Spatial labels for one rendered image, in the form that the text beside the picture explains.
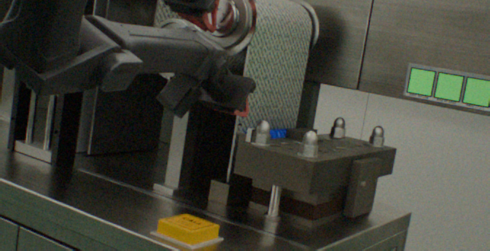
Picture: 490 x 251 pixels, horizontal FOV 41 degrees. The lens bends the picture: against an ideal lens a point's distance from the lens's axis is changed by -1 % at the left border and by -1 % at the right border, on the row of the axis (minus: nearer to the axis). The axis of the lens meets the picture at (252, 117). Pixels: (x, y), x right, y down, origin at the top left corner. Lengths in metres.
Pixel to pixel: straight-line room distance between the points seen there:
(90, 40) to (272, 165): 0.56
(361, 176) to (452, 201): 2.61
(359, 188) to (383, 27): 0.38
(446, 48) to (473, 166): 2.43
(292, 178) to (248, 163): 0.09
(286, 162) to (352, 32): 0.45
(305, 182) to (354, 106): 2.92
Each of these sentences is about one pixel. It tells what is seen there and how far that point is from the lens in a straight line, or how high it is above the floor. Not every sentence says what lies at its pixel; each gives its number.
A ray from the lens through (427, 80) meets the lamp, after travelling 1.43.
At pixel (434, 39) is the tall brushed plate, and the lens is 1.44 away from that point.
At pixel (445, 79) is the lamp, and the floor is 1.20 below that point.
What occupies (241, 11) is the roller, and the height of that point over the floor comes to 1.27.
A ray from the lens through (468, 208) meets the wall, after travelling 3.87.
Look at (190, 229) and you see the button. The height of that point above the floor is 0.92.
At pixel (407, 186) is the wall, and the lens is 3.95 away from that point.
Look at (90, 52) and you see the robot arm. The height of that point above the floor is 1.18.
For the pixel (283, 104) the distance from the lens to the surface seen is 1.40.
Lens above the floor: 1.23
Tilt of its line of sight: 7 degrees down
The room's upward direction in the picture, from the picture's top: 9 degrees clockwise
